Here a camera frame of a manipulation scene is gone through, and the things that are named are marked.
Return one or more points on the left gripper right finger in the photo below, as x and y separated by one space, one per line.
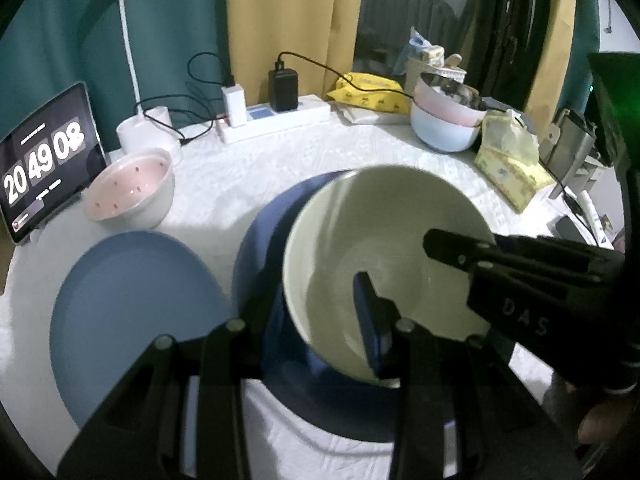
460 411

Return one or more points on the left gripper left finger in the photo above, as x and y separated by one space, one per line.
137 432

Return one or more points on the large blue bowl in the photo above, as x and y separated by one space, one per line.
291 371

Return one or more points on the large blue plate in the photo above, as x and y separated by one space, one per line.
120 295

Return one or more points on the cream yellow bowl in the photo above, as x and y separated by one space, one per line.
373 220

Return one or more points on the pink strawberry bowl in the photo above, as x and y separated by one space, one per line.
133 193

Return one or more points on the person right hand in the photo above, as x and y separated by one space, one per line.
585 417

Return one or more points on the black smartphone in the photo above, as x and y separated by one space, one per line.
564 229

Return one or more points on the white cream tube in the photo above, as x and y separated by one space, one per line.
585 201

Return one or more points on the yellow tissue box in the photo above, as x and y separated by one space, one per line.
509 158

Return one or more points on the steel thermos mug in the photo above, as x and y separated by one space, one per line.
565 147

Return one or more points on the light blue bowl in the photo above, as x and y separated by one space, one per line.
440 135

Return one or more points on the yellow teal curtain right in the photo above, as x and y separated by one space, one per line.
563 78

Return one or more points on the steel bowl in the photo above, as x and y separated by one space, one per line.
461 93

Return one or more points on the white tablecloth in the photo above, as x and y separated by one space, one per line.
220 188

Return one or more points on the tablet showing clock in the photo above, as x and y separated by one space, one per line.
47 160

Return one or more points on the white power strip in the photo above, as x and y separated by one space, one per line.
262 119

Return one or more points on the white phone charger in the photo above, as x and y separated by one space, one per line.
235 104

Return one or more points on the black power adapter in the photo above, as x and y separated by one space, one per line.
283 88

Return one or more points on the teal curtain left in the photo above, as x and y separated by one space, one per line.
160 52

